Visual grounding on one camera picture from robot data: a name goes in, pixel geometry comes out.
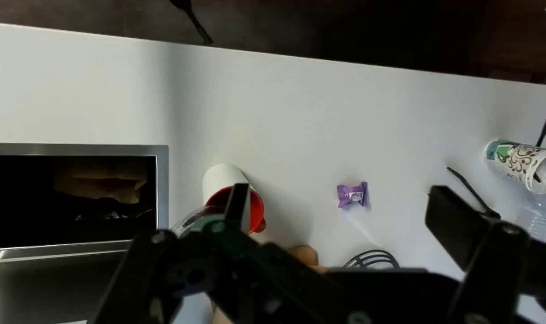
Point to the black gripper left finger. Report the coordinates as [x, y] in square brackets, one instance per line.
[164, 275]

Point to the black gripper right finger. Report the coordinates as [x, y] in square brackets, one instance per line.
[494, 263]

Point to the patterned cup with clear plastic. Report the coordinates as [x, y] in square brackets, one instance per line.
[517, 158]

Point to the white cup with red inside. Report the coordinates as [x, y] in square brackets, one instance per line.
[222, 176]

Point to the purple candy wrapper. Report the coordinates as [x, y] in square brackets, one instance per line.
[351, 194]

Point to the dark wooden base cabinet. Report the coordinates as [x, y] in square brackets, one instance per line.
[344, 29]

